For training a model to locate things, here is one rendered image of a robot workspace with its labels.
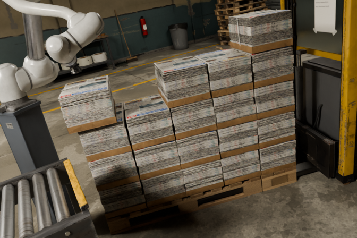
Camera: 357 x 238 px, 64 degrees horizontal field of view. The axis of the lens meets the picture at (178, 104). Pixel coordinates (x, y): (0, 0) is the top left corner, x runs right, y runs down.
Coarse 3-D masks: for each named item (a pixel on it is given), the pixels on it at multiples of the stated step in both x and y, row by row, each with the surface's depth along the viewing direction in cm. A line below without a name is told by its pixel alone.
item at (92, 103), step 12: (96, 84) 176; (108, 84) 176; (60, 96) 164; (72, 96) 162; (84, 96) 163; (96, 96) 165; (108, 96) 166; (72, 108) 164; (84, 108) 166; (96, 108) 168; (108, 108) 169; (72, 120) 167; (84, 120) 168; (96, 120) 170
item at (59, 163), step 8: (40, 168) 142; (48, 168) 141; (56, 168) 143; (64, 168) 145; (16, 176) 139; (24, 176) 137; (32, 176) 138; (64, 176) 146; (0, 184) 134; (16, 184) 135; (32, 184) 139; (48, 184) 143; (64, 184) 147; (0, 192) 133; (16, 192) 136; (32, 192) 140; (0, 200) 133; (16, 200) 137; (0, 208) 134
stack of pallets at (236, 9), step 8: (232, 0) 808; (240, 0) 736; (248, 0) 761; (256, 0) 813; (264, 0) 786; (216, 8) 798; (224, 8) 768; (232, 8) 743; (240, 8) 790; (248, 8) 767; (256, 8) 772; (264, 8) 789; (224, 24) 800; (224, 40) 819
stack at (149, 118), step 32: (160, 96) 209; (224, 96) 187; (96, 128) 175; (128, 128) 180; (160, 128) 184; (192, 128) 189; (224, 128) 195; (256, 128) 200; (96, 160) 182; (128, 160) 186; (160, 160) 192; (192, 160) 197; (224, 160) 202; (256, 160) 207; (128, 192) 195; (160, 192) 199; (256, 192) 216; (128, 224) 202
